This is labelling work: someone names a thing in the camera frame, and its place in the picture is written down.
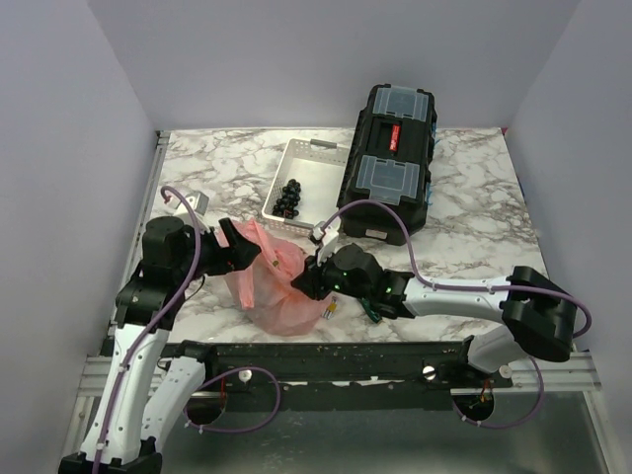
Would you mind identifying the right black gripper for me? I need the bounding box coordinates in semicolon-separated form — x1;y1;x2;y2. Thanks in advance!
290;247;371;302

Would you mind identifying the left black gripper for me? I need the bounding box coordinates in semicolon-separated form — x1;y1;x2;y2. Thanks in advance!
176;216;262;283

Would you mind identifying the pink plastic bag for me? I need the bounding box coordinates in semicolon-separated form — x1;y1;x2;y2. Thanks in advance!
224;219;332;337

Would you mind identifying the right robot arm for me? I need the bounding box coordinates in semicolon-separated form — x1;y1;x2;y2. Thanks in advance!
291;244;578;387

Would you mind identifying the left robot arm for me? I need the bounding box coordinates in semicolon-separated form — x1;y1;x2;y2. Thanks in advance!
58;216;261;473

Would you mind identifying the black fake grape bunch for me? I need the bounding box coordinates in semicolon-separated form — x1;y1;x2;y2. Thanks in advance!
272;179;301;219

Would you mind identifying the yellow hex key set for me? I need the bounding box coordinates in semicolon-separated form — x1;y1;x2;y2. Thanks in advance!
323;296;338;320

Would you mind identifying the white plastic basket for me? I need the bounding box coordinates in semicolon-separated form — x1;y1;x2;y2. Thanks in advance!
262;138;350;236

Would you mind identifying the black plastic toolbox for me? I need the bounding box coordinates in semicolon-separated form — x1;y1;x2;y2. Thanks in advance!
337;84;437;234

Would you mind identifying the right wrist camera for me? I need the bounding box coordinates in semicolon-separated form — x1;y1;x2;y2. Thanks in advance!
310;217;341;267

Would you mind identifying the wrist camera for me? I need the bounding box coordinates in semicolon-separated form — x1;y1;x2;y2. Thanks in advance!
310;217;341;267
163;192;209;230

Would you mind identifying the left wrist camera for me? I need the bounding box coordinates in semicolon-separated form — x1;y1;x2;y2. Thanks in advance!
163;192;209;230

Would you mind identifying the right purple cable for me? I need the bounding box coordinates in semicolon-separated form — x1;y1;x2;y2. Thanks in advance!
320;199;593;431

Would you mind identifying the purple cable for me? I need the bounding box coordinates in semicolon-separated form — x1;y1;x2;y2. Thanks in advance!
91;186;203;474
320;199;593;431

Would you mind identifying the green handled screwdriver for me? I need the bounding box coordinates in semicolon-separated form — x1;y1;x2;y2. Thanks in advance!
359;298;382;324

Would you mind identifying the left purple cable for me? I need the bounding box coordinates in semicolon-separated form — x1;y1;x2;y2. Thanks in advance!
91;186;203;474

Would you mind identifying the black front rail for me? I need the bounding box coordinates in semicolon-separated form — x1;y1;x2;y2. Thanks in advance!
162;338;514;411

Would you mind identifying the aluminium frame rail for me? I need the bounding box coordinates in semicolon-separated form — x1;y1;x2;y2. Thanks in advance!
53;130;601;474

